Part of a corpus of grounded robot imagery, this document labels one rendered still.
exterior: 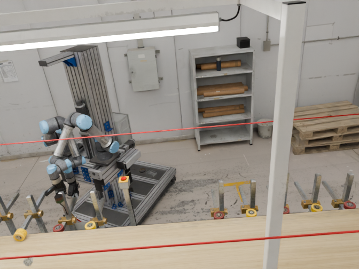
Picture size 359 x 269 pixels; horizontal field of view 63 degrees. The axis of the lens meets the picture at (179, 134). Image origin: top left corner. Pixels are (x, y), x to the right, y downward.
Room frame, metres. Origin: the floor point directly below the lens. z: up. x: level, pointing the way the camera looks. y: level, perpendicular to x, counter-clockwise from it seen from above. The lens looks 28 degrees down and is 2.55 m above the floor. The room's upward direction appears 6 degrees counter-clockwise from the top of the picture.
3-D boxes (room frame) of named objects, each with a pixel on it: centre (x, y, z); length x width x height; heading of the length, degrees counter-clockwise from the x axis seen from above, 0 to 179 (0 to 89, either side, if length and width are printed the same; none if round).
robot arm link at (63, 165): (2.06, 0.97, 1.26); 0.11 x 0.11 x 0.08; 50
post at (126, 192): (1.84, 0.45, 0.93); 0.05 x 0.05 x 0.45; 89
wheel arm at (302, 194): (1.87, -1.00, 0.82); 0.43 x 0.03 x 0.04; 179
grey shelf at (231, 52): (4.33, -0.72, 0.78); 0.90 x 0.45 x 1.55; 92
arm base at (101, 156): (2.50, 0.75, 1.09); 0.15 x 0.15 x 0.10
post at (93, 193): (1.85, 0.72, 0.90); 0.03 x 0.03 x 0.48; 89
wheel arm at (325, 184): (1.87, -1.25, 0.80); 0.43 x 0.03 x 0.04; 179
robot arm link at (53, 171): (1.97, 1.02, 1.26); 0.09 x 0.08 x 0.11; 140
